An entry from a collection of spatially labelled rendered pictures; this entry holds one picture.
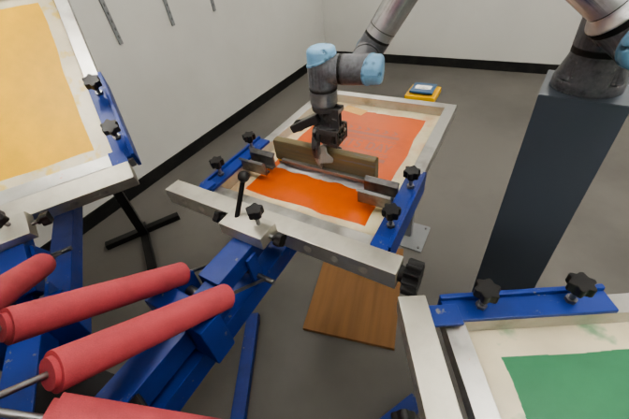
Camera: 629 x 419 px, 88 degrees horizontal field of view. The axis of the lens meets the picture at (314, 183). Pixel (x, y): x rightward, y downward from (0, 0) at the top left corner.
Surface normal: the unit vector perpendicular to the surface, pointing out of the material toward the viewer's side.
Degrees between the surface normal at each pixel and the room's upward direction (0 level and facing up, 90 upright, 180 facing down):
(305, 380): 0
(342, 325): 0
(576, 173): 90
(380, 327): 0
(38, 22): 32
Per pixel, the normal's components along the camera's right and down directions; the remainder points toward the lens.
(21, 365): -0.11, -0.77
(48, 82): 0.18, -0.39
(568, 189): -0.57, 0.56
